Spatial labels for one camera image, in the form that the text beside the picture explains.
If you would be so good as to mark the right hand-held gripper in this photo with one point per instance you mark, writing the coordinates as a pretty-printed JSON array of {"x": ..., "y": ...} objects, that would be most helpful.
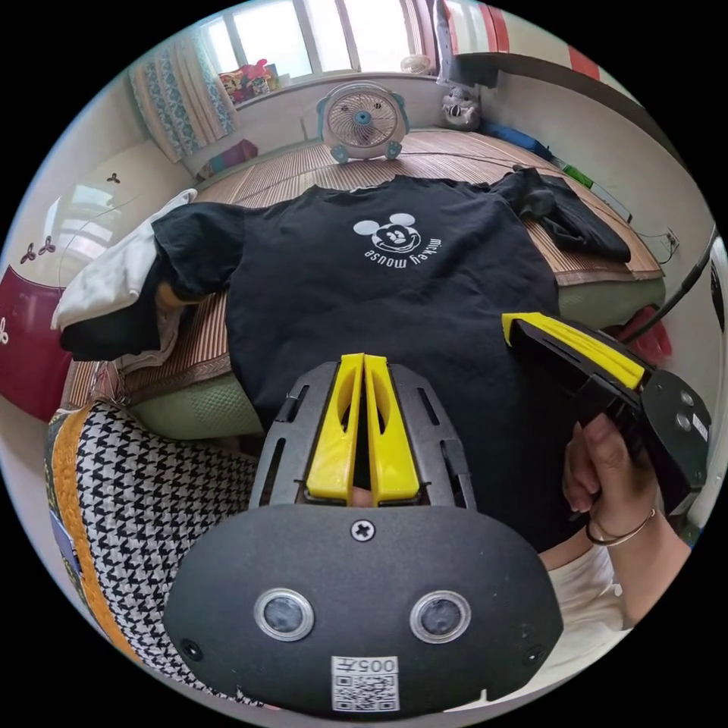
[{"x": 677, "y": 449}]

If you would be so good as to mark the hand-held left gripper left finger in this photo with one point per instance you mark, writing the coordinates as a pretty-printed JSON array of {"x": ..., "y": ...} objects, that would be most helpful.
[{"x": 332, "y": 449}]

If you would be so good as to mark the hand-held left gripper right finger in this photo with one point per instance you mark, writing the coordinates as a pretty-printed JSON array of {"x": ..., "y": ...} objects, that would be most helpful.
[{"x": 395, "y": 449}]

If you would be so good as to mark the person's right forearm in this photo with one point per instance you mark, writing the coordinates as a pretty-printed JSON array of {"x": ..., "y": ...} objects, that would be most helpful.
[{"x": 642, "y": 563}]

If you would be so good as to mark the black printed short sleeve shirt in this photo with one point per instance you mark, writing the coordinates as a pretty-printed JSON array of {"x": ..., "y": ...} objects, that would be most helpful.
[{"x": 369, "y": 296}]

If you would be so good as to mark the person's right hand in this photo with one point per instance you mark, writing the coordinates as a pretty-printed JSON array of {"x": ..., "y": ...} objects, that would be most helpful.
[{"x": 605, "y": 472}]

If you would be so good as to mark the black folded garment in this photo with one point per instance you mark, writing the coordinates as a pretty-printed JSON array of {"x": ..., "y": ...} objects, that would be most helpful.
[{"x": 586, "y": 222}]

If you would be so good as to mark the houndstooth cushion with orange trim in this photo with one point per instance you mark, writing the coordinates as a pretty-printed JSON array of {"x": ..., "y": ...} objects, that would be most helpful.
[{"x": 142, "y": 512}]

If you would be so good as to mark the person's body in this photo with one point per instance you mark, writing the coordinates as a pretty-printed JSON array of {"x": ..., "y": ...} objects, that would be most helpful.
[{"x": 583, "y": 608}]

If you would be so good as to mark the grey plush toy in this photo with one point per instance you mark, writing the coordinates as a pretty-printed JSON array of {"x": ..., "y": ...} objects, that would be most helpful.
[{"x": 460, "y": 107}]

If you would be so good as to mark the pile of clothes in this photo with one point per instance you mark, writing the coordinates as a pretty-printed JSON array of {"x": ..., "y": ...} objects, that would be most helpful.
[{"x": 119, "y": 273}]

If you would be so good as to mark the bed with woven mat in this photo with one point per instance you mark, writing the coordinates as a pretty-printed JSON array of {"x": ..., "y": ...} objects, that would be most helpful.
[{"x": 267, "y": 176}]

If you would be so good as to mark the blue and white table fan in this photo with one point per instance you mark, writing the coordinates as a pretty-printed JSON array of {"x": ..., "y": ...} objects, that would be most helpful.
[{"x": 359, "y": 120}]

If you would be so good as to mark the small white fan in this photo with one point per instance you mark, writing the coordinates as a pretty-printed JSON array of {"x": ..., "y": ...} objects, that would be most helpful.
[{"x": 417, "y": 64}]

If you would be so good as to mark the white and maroon cupboard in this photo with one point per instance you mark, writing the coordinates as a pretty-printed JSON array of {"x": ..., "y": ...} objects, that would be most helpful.
[{"x": 68, "y": 227}]

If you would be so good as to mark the colourful toys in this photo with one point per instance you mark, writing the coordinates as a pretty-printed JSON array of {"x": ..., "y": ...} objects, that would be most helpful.
[{"x": 247, "y": 79}]

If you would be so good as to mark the blue patterned curtain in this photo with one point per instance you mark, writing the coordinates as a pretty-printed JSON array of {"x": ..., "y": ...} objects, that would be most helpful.
[{"x": 176, "y": 96}]

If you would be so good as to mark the window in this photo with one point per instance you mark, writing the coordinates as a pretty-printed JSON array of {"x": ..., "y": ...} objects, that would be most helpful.
[{"x": 318, "y": 34}]

